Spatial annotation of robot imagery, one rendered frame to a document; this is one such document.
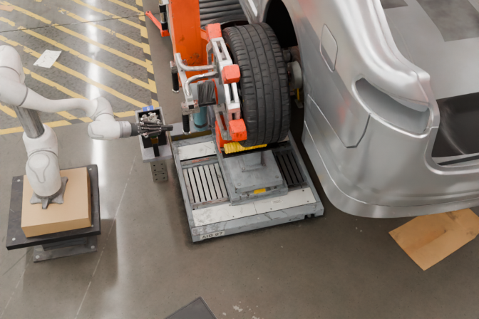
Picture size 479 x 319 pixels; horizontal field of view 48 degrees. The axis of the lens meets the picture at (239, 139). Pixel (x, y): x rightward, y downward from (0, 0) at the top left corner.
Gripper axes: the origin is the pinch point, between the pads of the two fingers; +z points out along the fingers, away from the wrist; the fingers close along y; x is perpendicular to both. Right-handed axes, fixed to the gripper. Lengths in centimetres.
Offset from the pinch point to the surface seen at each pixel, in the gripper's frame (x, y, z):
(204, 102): -31.6, -15.9, 10.2
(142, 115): 18.6, 31.7, -4.4
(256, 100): -41, -25, 33
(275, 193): 39, -21, 72
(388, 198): -47, -99, 64
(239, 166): 35, 0, 53
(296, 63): -42, 4, 68
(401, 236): 34, -67, 137
